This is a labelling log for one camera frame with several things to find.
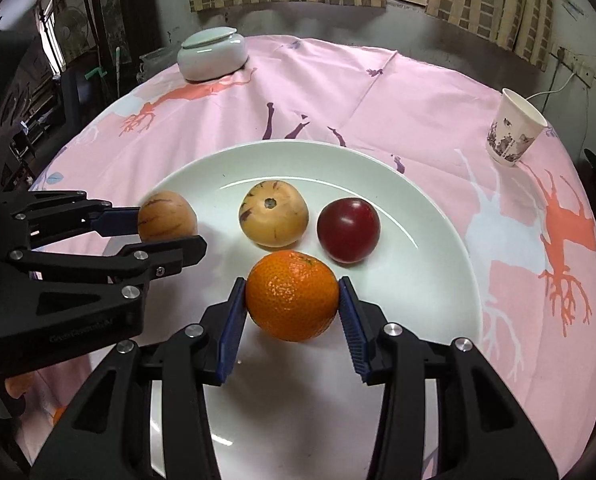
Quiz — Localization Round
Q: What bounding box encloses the dark red plum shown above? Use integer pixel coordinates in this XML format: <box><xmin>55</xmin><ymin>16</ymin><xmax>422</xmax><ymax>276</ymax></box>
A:
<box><xmin>316</xmin><ymin>198</ymin><xmax>381</xmax><ymax>264</ymax></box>

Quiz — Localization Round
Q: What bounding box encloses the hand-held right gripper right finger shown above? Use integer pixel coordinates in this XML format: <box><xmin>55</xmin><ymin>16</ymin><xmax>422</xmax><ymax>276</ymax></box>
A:
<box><xmin>337</xmin><ymin>276</ymin><xmax>561</xmax><ymax>480</ymax></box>

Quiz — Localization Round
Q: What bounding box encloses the white power cable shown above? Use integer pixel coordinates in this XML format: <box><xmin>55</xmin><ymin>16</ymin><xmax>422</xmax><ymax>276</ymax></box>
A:
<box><xmin>525</xmin><ymin>70</ymin><xmax>576</xmax><ymax>103</ymax></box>

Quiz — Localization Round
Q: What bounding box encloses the printed paper cup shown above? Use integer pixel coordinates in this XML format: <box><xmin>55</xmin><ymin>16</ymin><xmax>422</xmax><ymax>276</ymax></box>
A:
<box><xmin>486</xmin><ymin>88</ymin><xmax>549</xmax><ymax>168</ymax></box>

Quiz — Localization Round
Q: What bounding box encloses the pale green lidded jar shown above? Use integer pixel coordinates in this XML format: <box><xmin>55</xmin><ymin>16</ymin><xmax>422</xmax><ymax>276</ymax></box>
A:
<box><xmin>177</xmin><ymin>26</ymin><xmax>249</xmax><ymax>82</ymax></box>

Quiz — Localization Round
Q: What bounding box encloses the wall power strip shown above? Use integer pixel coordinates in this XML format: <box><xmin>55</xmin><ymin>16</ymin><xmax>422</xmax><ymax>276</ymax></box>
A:
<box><xmin>552</xmin><ymin>45</ymin><xmax>596</xmax><ymax>83</ymax></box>

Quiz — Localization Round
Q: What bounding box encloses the green-handled mop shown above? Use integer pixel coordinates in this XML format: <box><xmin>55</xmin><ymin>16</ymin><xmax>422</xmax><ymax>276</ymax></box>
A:
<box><xmin>85</xmin><ymin>47</ymin><xmax>121</xmax><ymax>83</ymax></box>

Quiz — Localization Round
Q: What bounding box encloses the standing fan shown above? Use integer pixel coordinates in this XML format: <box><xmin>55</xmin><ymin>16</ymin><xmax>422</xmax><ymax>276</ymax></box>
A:
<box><xmin>53</xmin><ymin>7</ymin><xmax>86</xmax><ymax>63</ymax></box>

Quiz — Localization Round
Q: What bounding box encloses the large orange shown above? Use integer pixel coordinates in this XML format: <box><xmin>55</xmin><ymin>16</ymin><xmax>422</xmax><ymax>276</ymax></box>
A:
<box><xmin>245</xmin><ymin>250</ymin><xmax>339</xmax><ymax>343</ymax></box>

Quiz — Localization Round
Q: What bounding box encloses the pink printed tablecloth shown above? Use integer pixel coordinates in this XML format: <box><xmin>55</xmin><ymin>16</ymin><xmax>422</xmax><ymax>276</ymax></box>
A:
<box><xmin>8</xmin><ymin>34</ymin><xmax>596</xmax><ymax>480</ymax></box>

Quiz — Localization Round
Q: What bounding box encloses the white round plate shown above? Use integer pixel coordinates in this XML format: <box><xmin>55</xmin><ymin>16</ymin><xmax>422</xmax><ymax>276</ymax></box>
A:
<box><xmin>138</xmin><ymin>139</ymin><xmax>483</xmax><ymax>480</ymax></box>

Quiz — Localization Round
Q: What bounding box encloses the tan purple-striped melon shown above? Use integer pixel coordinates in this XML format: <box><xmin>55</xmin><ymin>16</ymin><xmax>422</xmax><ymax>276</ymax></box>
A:
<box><xmin>137</xmin><ymin>190</ymin><xmax>199</xmax><ymax>243</ymax></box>

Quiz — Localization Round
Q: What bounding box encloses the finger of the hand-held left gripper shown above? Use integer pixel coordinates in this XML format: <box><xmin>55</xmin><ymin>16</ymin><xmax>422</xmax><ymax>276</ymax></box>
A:
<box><xmin>8</xmin><ymin>235</ymin><xmax>207</xmax><ymax>286</ymax></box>
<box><xmin>0</xmin><ymin>190</ymin><xmax>141</xmax><ymax>251</ymax></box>

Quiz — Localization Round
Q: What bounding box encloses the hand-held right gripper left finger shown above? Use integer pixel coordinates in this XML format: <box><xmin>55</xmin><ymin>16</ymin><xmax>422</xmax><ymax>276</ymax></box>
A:
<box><xmin>30</xmin><ymin>276</ymin><xmax>249</xmax><ymax>480</ymax></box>

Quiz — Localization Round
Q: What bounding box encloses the tan melon with stem hole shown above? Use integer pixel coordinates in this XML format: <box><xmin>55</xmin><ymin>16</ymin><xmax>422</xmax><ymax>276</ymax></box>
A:
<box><xmin>238</xmin><ymin>180</ymin><xmax>309</xmax><ymax>250</ymax></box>

